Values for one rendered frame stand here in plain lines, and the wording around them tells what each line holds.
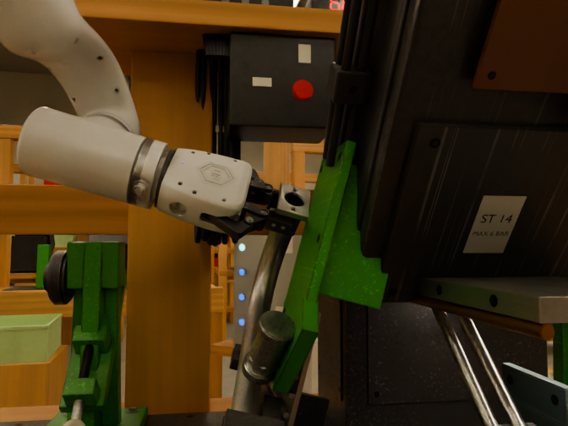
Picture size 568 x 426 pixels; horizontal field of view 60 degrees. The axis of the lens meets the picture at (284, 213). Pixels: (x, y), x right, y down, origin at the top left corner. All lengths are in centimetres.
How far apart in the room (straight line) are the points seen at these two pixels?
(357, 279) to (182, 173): 24
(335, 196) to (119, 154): 25
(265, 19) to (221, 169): 30
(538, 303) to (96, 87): 55
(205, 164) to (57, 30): 21
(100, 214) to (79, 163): 38
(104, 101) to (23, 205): 37
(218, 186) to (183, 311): 33
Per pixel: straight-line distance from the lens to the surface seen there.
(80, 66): 66
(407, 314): 71
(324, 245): 50
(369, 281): 52
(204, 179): 59
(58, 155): 61
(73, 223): 98
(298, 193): 62
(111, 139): 60
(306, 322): 48
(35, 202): 100
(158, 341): 88
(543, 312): 38
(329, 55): 83
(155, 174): 59
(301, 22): 83
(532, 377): 55
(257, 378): 53
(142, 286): 87
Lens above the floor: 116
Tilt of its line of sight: 4 degrees up
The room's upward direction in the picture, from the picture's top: straight up
